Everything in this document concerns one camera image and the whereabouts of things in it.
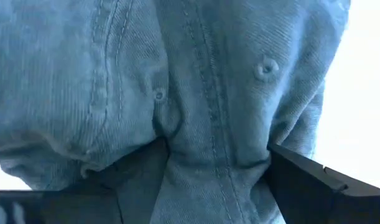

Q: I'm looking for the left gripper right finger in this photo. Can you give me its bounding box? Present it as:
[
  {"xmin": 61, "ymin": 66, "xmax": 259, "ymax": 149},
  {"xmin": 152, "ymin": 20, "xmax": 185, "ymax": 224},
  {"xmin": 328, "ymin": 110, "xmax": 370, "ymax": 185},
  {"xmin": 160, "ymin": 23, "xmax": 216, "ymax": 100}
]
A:
[{"xmin": 264, "ymin": 143, "xmax": 380, "ymax": 224}]

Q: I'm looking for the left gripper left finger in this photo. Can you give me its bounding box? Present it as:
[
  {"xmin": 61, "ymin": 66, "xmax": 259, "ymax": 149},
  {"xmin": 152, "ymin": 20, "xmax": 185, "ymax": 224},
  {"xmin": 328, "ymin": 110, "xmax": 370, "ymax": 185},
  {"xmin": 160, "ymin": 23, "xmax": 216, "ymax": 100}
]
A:
[{"xmin": 0, "ymin": 138, "xmax": 170, "ymax": 224}]

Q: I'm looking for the grey cotton cap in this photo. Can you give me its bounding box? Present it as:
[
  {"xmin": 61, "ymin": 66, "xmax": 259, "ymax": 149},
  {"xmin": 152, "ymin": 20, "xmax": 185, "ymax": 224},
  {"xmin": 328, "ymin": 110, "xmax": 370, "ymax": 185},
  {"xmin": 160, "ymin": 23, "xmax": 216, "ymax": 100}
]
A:
[{"xmin": 0, "ymin": 0, "xmax": 352, "ymax": 224}]

